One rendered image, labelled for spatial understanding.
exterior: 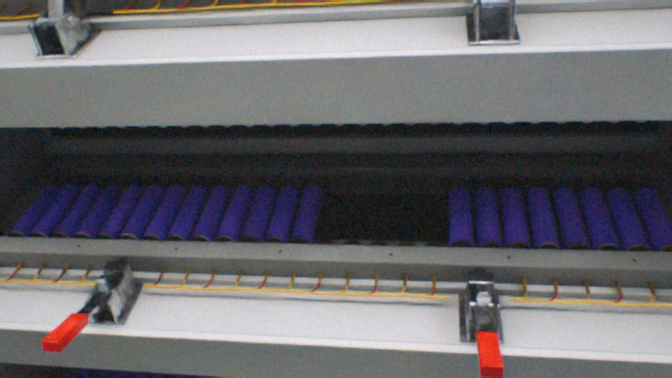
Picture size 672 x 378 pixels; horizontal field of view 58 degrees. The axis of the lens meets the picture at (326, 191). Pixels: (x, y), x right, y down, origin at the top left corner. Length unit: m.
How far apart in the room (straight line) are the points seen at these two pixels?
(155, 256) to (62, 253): 0.08
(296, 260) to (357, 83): 0.15
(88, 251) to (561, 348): 0.35
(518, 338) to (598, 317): 0.06
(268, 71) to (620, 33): 0.20
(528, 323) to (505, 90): 0.16
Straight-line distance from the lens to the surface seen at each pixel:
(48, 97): 0.43
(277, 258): 0.45
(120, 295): 0.47
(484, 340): 0.38
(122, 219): 0.54
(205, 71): 0.37
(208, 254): 0.47
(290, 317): 0.44
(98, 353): 0.50
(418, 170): 0.52
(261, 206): 0.50
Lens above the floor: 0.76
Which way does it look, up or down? 19 degrees down
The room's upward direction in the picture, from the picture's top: 3 degrees counter-clockwise
